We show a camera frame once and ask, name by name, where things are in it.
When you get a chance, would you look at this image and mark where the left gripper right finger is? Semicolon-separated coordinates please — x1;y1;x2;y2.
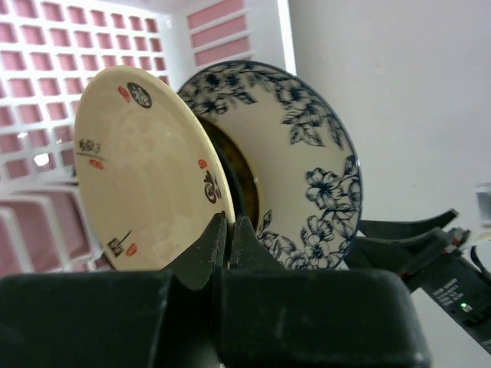
220;216;431;367

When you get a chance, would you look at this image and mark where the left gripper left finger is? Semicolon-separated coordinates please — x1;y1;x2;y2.
0;210;229;368

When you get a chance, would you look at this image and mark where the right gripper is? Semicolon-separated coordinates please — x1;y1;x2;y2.
344;209;471;291

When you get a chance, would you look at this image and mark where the white blue floral plate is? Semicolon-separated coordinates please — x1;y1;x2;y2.
179;61;363;269

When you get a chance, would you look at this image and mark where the cream plate with calligraphy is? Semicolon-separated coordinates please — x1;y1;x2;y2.
74;66;236;271

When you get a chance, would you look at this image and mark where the yellow patterned plate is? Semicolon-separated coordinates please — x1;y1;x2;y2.
198;117;260;230

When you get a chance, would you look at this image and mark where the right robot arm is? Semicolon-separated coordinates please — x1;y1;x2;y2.
344;209;490;351

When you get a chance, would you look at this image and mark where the pink plastic dish rack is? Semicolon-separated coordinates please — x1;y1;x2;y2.
1;1;295;275

